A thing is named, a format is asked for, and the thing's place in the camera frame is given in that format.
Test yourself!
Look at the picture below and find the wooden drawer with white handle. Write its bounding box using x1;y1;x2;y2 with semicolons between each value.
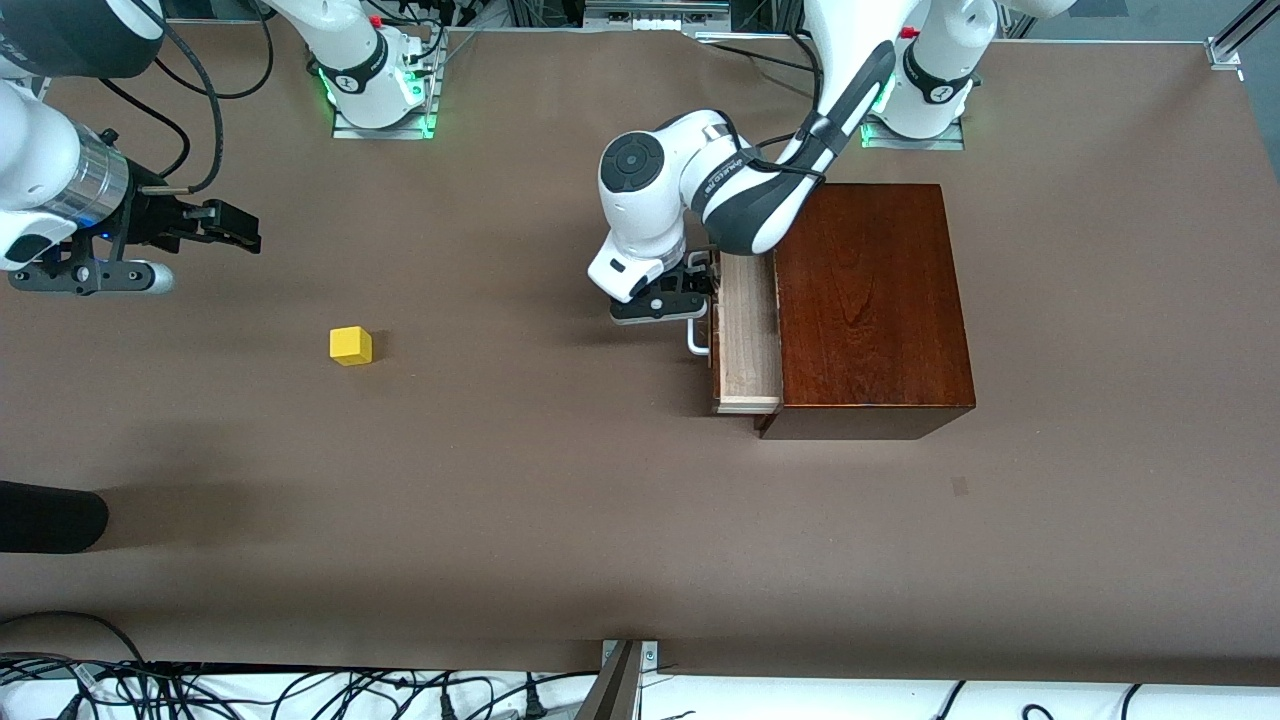
687;250;784;416

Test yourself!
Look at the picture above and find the dark brown wooden cabinet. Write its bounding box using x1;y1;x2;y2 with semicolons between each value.
757;183;977;442

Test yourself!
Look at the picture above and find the gray socket strip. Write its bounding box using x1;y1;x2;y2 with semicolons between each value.
585;0;731;37

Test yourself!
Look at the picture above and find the black cylinder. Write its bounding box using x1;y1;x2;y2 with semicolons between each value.
0;480;111;554

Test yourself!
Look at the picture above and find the gray aluminium profile bar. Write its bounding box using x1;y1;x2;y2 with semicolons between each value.
575;642;641;720

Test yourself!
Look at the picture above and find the aluminium corner profile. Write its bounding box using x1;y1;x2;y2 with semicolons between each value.
1208;0;1280;69

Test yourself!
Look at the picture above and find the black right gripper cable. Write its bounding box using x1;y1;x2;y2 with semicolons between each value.
140;20;223;194

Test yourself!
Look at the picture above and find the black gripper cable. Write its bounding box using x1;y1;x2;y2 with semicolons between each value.
740;108;836;183
140;20;223;194

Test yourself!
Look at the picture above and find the black looping cable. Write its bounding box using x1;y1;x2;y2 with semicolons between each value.
160;0;276;99

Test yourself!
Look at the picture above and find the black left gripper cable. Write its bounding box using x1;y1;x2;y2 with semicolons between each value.
740;108;836;183

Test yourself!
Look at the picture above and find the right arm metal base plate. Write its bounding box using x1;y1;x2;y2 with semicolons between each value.
333;40;443;141

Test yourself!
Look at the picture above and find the long black base cable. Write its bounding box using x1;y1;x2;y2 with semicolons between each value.
700;40;813;73

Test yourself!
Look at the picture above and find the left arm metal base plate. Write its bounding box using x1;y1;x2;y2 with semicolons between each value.
860;100;968;153

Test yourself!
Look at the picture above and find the silver corner bracket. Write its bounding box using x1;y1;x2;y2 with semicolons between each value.
602;640;661;681

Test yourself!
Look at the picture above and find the thick black arc cable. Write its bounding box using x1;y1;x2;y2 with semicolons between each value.
0;610;151;669

